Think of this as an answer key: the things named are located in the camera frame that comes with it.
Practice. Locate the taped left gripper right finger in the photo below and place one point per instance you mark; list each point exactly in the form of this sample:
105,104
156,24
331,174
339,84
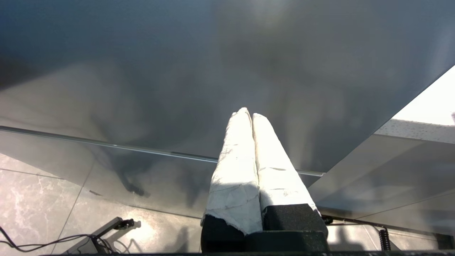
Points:
277,177

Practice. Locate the tall grey refrigerator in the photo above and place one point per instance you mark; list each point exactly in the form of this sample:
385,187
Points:
177,71

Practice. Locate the grey base cabinet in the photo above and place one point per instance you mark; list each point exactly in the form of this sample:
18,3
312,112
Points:
391,177

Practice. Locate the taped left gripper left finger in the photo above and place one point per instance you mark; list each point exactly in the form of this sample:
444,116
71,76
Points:
234,177

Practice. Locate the black metal floor bar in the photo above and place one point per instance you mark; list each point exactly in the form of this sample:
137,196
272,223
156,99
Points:
122,224

